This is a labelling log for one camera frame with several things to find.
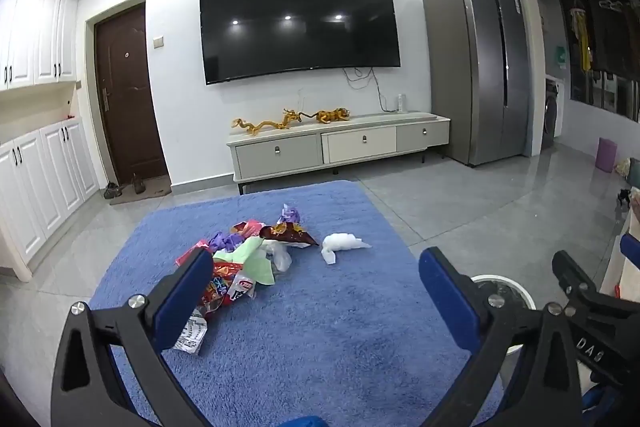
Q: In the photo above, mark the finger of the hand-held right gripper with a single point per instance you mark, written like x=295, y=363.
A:
x=570, y=274

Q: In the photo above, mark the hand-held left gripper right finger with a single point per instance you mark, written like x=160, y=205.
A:
x=447, y=302

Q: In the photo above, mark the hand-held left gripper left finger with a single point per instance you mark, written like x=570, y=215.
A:
x=185, y=294

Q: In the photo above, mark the red snack packet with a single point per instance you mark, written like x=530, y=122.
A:
x=220, y=287

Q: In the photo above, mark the white round trash bin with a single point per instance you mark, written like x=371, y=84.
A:
x=500, y=278

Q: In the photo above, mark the light green paper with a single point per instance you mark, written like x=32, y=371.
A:
x=252, y=264

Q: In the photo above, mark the white printed receipt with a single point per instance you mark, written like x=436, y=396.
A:
x=192, y=334

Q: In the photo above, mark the flat red wrapper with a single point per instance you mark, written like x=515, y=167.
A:
x=192, y=252

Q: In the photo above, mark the white table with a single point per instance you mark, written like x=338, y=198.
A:
x=617, y=267

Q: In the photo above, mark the purple crumpled wrapper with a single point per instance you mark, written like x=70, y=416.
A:
x=225, y=240

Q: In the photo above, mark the pink wrapper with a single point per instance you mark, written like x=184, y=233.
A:
x=250, y=227

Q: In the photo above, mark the small black floor object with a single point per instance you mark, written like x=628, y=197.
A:
x=623, y=197

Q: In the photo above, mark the white plastic bag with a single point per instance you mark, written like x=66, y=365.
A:
x=282, y=257

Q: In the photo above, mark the brown doormat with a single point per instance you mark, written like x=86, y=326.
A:
x=150, y=194

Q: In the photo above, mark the teal sofa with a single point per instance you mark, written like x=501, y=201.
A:
x=634, y=174

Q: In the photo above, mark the beige bag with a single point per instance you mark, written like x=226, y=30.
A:
x=622, y=168

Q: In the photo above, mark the dark shoe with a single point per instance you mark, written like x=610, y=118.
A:
x=138, y=184
x=112, y=190

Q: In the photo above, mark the brown snack packet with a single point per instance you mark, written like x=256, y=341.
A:
x=290, y=234

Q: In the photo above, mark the white crumpled tissue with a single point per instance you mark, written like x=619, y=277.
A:
x=340, y=243

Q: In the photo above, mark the purple plastic bucket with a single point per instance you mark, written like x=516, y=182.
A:
x=606, y=154

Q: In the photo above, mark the blue fluffy rug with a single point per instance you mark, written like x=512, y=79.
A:
x=325, y=332

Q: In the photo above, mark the small purple wrapper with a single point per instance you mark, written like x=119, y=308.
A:
x=289, y=214

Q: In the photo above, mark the grey washing machine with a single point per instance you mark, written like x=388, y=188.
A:
x=552, y=114

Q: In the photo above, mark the grey white television stand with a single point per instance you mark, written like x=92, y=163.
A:
x=280, y=152

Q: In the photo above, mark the white floor cabinets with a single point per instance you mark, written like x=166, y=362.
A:
x=45, y=187

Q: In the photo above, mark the golden dragon figurine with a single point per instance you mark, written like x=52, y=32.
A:
x=265, y=125

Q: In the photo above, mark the white bottle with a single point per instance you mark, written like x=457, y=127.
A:
x=401, y=103

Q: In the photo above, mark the brown entrance door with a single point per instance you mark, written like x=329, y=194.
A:
x=130, y=97

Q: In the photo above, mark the golden tiger figurine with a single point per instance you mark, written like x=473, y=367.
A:
x=332, y=114

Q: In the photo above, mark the grey double-door refrigerator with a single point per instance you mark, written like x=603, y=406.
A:
x=475, y=67

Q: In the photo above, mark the yellow hanging clothes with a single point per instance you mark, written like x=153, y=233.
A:
x=582, y=42

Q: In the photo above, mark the green wall sign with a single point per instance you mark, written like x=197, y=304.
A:
x=561, y=55

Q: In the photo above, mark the black wall television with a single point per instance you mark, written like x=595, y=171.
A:
x=300, y=22

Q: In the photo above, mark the white wall cabinets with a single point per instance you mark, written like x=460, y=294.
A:
x=35, y=37

